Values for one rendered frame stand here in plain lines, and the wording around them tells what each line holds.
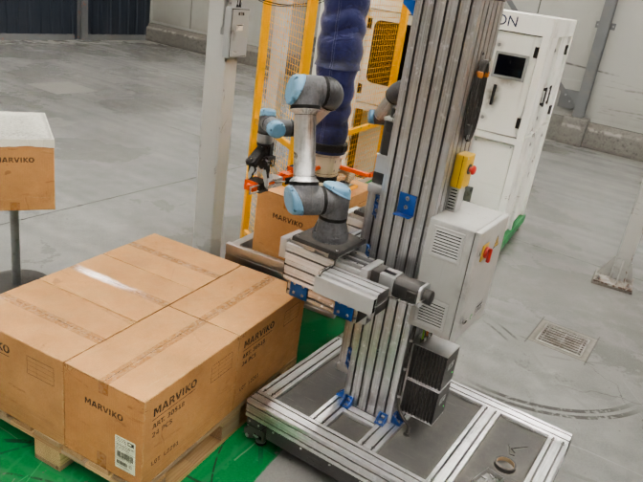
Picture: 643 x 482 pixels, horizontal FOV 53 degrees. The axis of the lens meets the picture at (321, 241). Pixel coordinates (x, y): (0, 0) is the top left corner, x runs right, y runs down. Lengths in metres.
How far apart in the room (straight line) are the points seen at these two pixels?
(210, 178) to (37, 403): 2.09
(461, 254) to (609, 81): 9.30
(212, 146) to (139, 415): 2.31
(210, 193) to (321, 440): 2.16
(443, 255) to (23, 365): 1.71
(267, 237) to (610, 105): 8.84
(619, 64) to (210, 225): 8.40
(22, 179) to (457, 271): 2.38
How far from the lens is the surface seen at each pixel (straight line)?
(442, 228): 2.51
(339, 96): 2.58
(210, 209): 4.51
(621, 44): 11.62
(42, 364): 2.79
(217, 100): 4.31
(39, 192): 3.86
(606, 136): 11.57
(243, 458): 3.07
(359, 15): 3.34
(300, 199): 2.49
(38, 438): 3.03
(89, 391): 2.65
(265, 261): 3.47
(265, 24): 4.69
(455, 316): 2.60
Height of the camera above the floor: 2.02
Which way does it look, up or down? 22 degrees down
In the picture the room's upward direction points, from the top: 9 degrees clockwise
